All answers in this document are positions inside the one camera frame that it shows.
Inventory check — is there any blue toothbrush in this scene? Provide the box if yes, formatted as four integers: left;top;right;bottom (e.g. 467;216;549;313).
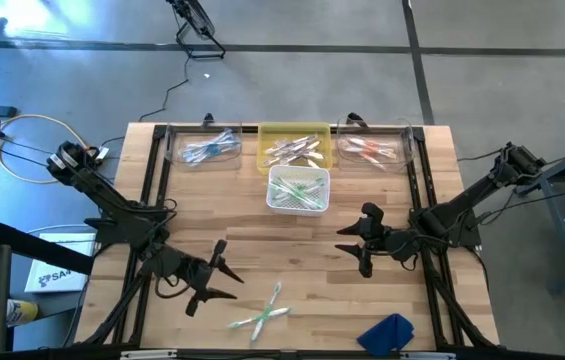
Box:
181;135;242;154
184;130;238;157
189;132;224;165
179;130;241;166
181;139;241;164
185;128;236;164

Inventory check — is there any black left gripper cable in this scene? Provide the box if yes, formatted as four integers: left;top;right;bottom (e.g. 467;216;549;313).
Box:
153;269;198;300

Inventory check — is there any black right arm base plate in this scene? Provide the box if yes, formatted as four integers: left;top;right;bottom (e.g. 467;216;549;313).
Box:
408;205;492;248

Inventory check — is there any purple toothbrush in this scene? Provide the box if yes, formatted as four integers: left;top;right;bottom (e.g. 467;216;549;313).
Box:
281;142;324;166
264;142;313;164
289;153;324;170
286;137;326;157
274;133;318;154
266;133;319;155
263;149;303;168
269;147;321;167

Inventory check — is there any white perforated plastic basket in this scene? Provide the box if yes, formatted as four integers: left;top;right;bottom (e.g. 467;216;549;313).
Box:
266;164;332;217

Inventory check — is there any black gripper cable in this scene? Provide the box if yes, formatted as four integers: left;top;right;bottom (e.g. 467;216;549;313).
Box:
361;234;443;272
153;269;198;300

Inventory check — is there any blue cloth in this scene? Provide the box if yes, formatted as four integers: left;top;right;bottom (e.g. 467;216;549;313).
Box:
355;312;416;358

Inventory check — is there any black diagonal beam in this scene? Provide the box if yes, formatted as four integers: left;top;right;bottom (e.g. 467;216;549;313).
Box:
0;219;96;276

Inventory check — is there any white printed box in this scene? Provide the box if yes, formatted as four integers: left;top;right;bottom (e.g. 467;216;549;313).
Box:
23;232;98;294

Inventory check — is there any grey desk frame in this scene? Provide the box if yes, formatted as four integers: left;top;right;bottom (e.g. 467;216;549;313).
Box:
520;137;565;295

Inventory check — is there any black stand cable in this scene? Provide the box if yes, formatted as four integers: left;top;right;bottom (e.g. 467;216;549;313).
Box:
137;55;191;124

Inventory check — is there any black floor cable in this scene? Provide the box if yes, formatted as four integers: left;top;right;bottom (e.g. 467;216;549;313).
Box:
0;132;128;211

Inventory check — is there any yellow and white can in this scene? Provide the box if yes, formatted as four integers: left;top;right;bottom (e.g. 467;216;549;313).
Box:
5;298;40;329

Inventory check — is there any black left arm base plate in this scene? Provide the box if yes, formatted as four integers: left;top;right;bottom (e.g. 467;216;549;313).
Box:
84;205;169;246

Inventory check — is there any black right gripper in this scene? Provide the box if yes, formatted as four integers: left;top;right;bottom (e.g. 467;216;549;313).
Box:
334;202;421;279

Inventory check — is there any yellow translucent plastic bin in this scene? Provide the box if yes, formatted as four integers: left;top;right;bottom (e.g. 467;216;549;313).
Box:
257;121;334;176

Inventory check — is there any silver bracket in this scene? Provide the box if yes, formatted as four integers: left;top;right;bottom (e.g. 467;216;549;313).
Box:
399;351;459;360
119;349;179;360

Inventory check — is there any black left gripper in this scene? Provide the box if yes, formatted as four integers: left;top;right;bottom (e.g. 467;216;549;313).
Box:
156;238;245;317

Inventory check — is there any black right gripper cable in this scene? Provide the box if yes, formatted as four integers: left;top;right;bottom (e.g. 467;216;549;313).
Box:
361;234;443;272

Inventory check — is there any yellow floor cable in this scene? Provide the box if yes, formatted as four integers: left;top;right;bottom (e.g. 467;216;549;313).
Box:
0;82;96;185

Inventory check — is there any clear plastic bin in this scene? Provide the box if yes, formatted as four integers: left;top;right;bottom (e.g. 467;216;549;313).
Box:
335;118;417;171
163;119;243;169

